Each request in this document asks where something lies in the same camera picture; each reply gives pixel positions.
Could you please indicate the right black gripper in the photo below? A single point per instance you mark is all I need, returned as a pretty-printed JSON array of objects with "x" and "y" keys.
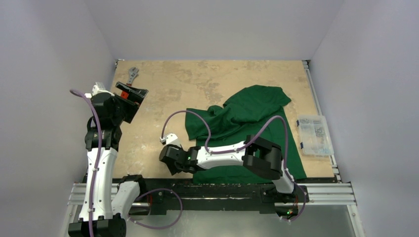
[{"x": 168, "y": 157}]

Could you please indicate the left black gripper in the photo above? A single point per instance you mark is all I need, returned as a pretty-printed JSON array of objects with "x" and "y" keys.
[{"x": 136, "y": 96}]

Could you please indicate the green t-shirt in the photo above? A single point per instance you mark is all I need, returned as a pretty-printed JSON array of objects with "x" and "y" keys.
[{"x": 241, "y": 115}]

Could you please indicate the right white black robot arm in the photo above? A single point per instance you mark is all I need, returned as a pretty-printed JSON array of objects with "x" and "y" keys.
[{"x": 258, "y": 155}]

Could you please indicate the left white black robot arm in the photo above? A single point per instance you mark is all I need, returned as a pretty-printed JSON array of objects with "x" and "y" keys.
[{"x": 101, "y": 215}]

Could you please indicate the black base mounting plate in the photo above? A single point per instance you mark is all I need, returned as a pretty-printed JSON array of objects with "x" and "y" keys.
[{"x": 182, "y": 194}]

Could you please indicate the clear plastic parts box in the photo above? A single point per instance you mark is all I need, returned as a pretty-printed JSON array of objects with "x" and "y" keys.
[{"x": 315, "y": 139}]

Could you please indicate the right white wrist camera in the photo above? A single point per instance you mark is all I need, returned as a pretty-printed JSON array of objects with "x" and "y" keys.
[{"x": 171, "y": 139}]

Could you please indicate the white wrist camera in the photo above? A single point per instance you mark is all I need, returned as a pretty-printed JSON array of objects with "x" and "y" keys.
[
  {"x": 171, "y": 139},
  {"x": 97, "y": 88}
]

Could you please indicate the red handled adjustable wrench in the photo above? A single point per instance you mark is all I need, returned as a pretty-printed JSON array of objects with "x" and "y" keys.
[{"x": 133, "y": 73}]

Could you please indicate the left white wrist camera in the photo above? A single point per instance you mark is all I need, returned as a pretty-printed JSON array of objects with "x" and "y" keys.
[{"x": 97, "y": 88}]

